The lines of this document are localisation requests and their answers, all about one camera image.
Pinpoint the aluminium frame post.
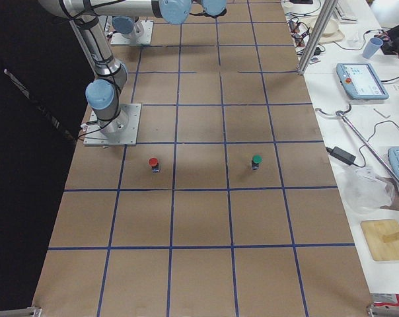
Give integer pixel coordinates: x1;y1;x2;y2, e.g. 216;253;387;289
297;0;338;75

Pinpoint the wooden cutting board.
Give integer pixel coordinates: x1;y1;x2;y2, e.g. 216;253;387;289
361;219;399;262

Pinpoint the beige tray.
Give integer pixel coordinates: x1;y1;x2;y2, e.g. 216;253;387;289
301;16;344;44

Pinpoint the teach pendant near post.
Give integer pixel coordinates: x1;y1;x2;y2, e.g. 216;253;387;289
336;63;389;100

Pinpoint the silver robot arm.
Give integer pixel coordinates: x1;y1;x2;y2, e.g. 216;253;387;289
40;1;192;137
112;0;227;39

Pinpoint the black power adapter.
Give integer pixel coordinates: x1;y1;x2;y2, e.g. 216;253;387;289
330;147;356;165

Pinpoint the green push button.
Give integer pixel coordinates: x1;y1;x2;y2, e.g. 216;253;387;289
251;155;262;170

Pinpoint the blue plastic cup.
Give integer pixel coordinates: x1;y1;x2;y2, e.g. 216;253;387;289
362;37;384;59

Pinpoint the red push button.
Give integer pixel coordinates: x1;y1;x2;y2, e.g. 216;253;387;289
148;157;160;173

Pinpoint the metal cane rod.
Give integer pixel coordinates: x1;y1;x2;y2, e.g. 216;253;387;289
315;104;399;188

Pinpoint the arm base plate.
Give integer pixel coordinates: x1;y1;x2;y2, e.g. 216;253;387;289
83;104;142;147
111;17;153;46

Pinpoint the clear plastic bag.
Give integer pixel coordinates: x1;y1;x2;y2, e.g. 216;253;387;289
336;166;397;215

